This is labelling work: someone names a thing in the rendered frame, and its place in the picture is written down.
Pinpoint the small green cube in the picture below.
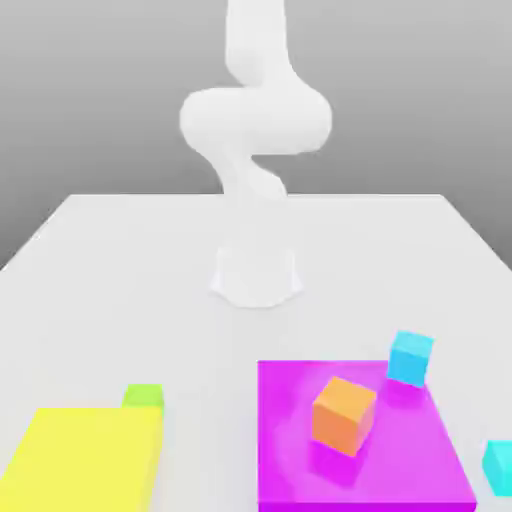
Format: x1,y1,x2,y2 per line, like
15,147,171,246
121,383,165,411

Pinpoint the small orange cube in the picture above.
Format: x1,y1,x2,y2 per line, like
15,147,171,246
311,375,378,458

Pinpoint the small blue cube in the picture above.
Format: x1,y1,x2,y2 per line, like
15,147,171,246
386,330,436,389

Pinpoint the small cyan cube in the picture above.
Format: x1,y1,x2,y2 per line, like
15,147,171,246
481,439,512,498

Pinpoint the large magenta box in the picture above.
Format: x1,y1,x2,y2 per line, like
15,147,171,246
256,359,479,512

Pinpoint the large yellow box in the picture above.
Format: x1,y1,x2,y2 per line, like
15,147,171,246
0,406,165,512

